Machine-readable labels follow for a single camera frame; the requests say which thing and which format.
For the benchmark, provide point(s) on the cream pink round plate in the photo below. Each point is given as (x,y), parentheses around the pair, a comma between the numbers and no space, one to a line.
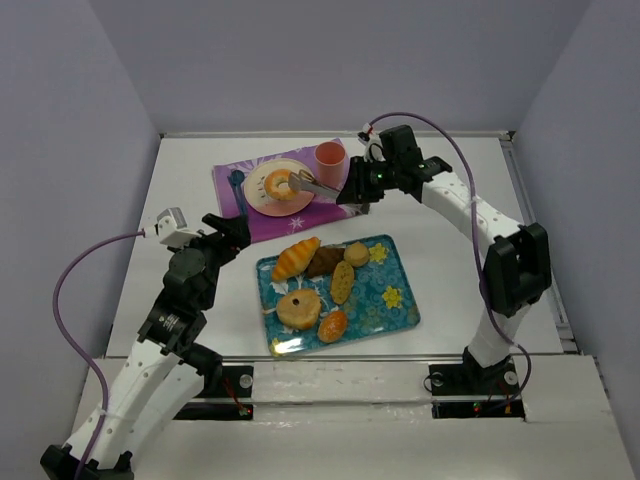
(256,194)

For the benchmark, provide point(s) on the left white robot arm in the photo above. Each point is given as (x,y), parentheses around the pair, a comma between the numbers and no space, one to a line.
(166,367)

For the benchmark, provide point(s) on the small round tan bun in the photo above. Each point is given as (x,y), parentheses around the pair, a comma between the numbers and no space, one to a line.
(357,254)

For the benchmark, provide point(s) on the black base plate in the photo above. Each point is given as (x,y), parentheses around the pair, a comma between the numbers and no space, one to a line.
(459,393)
(226,396)

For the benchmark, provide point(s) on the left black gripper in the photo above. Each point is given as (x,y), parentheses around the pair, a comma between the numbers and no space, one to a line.
(232,230)

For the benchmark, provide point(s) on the teal floral tray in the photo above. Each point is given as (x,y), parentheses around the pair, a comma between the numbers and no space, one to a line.
(381,301)

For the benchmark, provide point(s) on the tan ring donut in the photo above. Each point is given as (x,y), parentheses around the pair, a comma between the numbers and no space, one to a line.
(299,309)

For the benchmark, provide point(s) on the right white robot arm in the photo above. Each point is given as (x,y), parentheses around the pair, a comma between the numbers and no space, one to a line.
(512,259)

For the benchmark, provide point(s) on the orange glazed donut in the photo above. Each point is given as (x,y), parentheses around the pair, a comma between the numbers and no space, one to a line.
(276,185)

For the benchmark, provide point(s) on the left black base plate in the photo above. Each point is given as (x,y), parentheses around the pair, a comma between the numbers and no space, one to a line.
(226,396)

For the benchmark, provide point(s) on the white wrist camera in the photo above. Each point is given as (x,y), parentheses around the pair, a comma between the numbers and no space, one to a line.
(172,230)
(373,149)

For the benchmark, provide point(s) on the purple floral cloth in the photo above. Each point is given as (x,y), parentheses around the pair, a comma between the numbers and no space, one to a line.
(320,211)

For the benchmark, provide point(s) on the metal tongs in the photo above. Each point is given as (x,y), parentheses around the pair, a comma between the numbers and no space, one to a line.
(304,181)

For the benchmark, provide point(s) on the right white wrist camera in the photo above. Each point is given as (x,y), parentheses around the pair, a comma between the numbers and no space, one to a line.
(373,149)

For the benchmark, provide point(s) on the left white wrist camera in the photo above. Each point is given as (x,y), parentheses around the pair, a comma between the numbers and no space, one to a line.
(172,230)

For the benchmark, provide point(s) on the long seeded bread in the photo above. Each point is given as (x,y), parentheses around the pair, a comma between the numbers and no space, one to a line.
(342,281)

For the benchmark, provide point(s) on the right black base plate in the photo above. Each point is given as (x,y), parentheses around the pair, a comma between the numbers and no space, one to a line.
(459,393)

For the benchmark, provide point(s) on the orange striped croissant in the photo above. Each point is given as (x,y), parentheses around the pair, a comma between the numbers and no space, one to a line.
(295,259)

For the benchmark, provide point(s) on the dark chocolate bread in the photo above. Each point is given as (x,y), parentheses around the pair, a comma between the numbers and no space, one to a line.
(324,261)

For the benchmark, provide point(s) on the pink plastic cup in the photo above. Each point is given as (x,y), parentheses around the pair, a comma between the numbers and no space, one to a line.
(330,160)

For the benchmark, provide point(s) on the metal table rail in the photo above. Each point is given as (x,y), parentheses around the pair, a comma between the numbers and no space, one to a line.
(424,358)

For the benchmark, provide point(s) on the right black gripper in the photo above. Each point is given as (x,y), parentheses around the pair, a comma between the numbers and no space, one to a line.
(354,181)

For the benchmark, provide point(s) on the blue plastic spoon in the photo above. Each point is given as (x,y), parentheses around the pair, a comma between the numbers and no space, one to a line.
(236,179)

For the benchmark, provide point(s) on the orange sugared bun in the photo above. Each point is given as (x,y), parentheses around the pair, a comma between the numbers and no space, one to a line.
(332,327)

